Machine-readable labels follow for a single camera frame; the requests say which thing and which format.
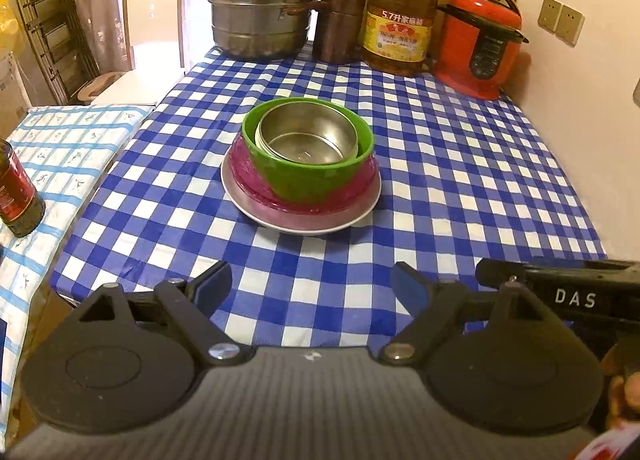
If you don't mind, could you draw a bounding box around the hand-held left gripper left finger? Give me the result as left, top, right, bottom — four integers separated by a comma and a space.
75, 260, 254, 368

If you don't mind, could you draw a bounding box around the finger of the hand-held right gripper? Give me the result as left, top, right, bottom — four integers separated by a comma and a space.
475, 258, 640, 285

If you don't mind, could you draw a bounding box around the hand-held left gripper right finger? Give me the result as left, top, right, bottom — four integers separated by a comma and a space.
372, 261, 547, 367

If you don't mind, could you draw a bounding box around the white floral plate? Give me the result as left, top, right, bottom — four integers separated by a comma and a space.
220, 140, 382, 237

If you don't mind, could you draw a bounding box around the large pink glass dish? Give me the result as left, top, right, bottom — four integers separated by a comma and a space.
226, 132, 382, 221

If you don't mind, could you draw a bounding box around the green plastic bowl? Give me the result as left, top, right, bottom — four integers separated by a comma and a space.
241, 97, 375, 205

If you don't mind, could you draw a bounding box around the stainless steel bowl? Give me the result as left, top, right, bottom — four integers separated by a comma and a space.
257, 102, 360, 165

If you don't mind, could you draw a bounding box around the person's right hand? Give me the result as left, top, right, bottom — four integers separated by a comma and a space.
606, 371, 640, 428

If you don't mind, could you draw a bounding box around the blue checked tablecloth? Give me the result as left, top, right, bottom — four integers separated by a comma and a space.
50, 42, 608, 346

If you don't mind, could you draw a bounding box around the light blue patterned cloth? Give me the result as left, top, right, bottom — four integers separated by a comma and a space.
0, 104, 156, 441

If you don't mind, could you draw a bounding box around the dark sauce bottle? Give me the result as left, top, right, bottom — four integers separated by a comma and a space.
0, 139, 47, 239

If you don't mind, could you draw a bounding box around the small wooden item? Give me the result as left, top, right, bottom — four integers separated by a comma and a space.
79, 72, 126, 101

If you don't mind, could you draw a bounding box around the red electric pressure cooker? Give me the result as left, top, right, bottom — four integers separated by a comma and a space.
432, 0, 530, 100

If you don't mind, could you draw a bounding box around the large cooking oil bottle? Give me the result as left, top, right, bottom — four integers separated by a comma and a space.
361, 0, 442, 78

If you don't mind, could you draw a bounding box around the brown metal canister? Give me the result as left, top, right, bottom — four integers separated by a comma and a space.
312, 0, 368, 64

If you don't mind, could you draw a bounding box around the stainless steel steamer pot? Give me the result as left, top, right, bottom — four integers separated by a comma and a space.
206, 0, 333, 60

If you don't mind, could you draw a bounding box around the white chair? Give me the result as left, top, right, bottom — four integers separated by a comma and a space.
92, 0, 187, 108

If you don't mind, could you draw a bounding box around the cardboard box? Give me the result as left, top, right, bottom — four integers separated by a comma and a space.
0, 52, 33, 141

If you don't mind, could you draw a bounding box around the yellow plastic item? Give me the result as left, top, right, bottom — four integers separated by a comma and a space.
0, 0, 26, 63

